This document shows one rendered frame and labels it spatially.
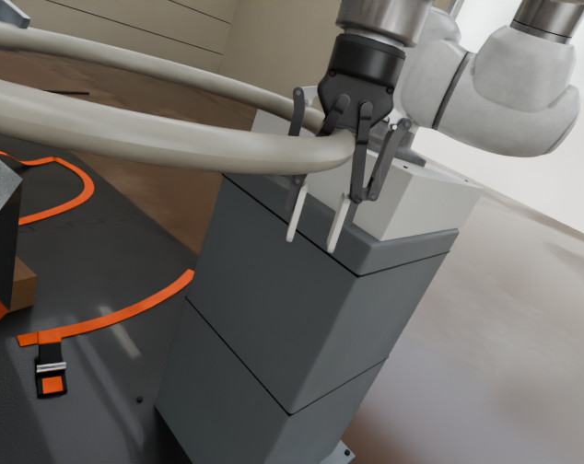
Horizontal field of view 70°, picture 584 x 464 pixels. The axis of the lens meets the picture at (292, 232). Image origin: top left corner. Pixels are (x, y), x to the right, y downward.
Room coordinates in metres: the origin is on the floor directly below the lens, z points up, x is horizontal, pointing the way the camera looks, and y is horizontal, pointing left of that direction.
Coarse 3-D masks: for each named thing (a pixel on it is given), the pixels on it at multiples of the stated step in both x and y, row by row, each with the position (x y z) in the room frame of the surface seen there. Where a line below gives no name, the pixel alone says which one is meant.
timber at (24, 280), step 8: (16, 256) 1.10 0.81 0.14; (16, 264) 1.06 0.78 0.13; (24, 264) 1.07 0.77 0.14; (16, 272) 1.03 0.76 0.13; (24, 272) 1.04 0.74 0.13; (32, 272) 1.06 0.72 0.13; (16, 280) 0.99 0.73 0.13; (24, 280) 1.01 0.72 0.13; (32, 280) 1.04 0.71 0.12; (16, 288) 0.99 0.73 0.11; (24, 288) 1.01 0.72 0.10; (32, 288) 1.04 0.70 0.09; (16, 296) 0.99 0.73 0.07; (24, 296) 1.02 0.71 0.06; (32, 296) 1.04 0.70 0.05; (16, 304) 1.00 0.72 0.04; (24, 304) 1.02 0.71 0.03; (32, 304) 1.04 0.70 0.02; (8, 312) 0.98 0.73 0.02
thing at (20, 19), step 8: (0, 0) 0.54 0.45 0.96; (8, 0) 0.55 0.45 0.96; (0, 8) 0.54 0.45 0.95; (8, 8) 0.53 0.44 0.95; (16, 8) 0.54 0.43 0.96; (0, 16) 0.54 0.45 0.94; (8, 16) 0.53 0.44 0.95; (16, 16) 0.53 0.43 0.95; (24, 16) 0.54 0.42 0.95; (16, 24) 0.53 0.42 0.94; (24, 24) 0.54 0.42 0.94; (0, 48) 0.52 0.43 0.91; (8, 48) 0.53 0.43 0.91
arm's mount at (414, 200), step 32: (256, 128) 0.89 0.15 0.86; (288, 128) 0.83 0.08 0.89; (352, 160) 0.73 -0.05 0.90; (320, 192) 0.76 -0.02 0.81; (384, 192) 0.68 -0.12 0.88; (416, 192) 0.70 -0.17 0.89; (448, 192) 0.81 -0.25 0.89; (480, 192) 0.96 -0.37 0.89; (384, 224) 0.67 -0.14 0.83; (416, 224) 0.75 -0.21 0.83; (448, 224) 0.89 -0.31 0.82
